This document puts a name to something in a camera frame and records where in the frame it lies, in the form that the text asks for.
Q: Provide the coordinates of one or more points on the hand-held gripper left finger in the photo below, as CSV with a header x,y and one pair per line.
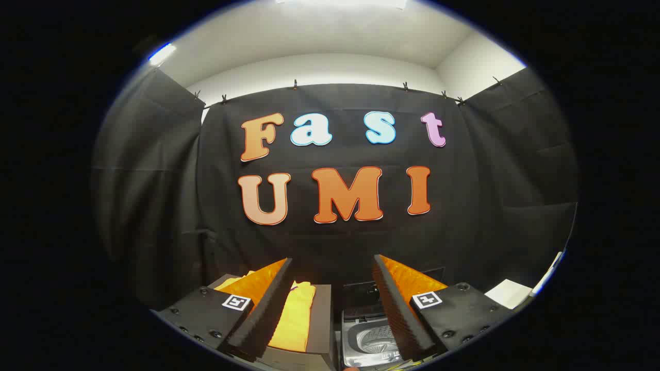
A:
x,y
258,319

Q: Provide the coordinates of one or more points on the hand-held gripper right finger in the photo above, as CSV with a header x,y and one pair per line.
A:
x,y
399,314

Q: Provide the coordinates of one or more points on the yellow polo shirt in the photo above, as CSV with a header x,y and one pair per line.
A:
x,y
296,319

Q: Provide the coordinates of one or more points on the grey washing machine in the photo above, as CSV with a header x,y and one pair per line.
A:
x,y
368,340

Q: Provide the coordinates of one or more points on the dark transparent washing machine lid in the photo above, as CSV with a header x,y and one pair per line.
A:
x,y
361,293

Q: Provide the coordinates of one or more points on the grey square stand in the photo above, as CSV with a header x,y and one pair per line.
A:
x,y
322,319

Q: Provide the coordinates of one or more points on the white flat panel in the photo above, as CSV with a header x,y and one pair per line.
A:
x,y
508,294

